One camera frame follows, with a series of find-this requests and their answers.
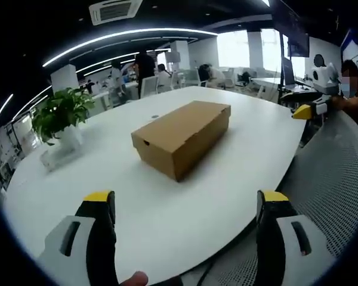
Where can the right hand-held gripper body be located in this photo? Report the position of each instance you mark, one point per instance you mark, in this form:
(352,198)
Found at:
(325,79)

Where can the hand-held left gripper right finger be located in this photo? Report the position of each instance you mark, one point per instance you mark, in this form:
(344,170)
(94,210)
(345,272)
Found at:
(289,247)

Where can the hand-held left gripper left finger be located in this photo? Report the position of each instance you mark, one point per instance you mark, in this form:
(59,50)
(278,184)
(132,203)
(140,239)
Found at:
(77,250)

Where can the brown cardboard shoe box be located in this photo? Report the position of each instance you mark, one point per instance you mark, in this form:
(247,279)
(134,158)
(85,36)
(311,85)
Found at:
(182,137)

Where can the person's left hand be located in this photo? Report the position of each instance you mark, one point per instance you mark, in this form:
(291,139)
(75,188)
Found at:
(134,280)

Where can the desk computer monitor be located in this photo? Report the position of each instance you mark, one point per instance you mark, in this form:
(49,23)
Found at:
(288,71)

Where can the blue and white banner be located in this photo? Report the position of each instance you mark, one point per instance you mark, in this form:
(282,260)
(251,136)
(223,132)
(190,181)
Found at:
(350,47)

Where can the hanging dark display screen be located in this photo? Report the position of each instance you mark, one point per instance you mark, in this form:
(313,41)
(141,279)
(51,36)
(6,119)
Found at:
(298,46)

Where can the grey mesh office chair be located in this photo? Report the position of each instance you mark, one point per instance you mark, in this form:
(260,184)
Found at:
(325,178)

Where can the green potted plant white pot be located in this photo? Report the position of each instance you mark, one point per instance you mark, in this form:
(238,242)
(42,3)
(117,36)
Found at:
(62,116)

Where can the white office chair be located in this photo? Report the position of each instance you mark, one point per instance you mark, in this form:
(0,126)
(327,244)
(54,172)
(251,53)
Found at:
(149,87)

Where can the long curved ceiling light strip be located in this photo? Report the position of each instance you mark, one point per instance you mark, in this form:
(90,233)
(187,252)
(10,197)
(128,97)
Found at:
(122,38)

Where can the ceiling air conditioner vent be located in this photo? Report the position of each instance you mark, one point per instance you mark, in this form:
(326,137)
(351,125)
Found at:
(114,12)

